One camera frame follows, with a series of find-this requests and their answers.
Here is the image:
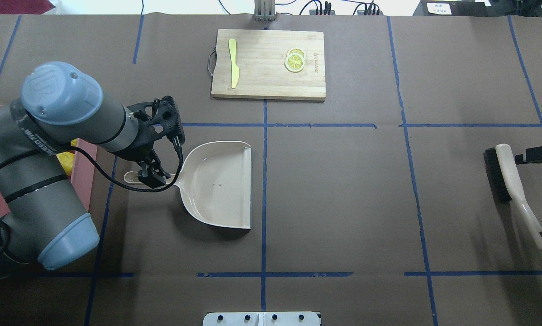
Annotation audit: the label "yellow toy potato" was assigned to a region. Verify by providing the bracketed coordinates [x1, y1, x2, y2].
[56, 150, 75, 177]

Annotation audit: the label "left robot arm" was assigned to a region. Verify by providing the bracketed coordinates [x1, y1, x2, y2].
[0, 61, 185, 276]

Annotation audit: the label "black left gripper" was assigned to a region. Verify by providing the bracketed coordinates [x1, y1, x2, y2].
[114, 96, 185, 188]

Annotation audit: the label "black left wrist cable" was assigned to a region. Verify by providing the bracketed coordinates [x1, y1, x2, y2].
[70, 136, 184, 193]

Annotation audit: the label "aluminium frame post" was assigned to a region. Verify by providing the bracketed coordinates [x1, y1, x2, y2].
[253, 0, 276, 21]

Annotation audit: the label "red plastic bin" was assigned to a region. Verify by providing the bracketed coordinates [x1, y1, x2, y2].
[0, 107, 95, 220]

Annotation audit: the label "beige hand brush black bristles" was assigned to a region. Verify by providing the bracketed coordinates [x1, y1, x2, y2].
[483, 143, 542, 252]

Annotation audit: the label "wooden cutting board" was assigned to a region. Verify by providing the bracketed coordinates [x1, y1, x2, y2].
[211, 29, 327, 101]

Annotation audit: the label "beige plastic dustpan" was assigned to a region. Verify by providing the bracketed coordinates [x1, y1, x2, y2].
[124, 141, 252, 230]

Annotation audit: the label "yellow plastic toy knife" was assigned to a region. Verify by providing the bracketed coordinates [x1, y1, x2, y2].
[228, 38, 240, 89]

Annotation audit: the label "back toy lemon slice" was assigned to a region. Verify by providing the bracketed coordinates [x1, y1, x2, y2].
[286, 48, 306, 58]

